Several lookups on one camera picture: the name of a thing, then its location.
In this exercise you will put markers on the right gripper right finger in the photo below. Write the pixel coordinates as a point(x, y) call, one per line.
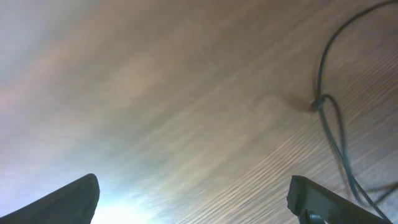
point(312, 203)

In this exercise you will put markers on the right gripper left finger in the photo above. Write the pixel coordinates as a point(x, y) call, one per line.
point(75, 203)

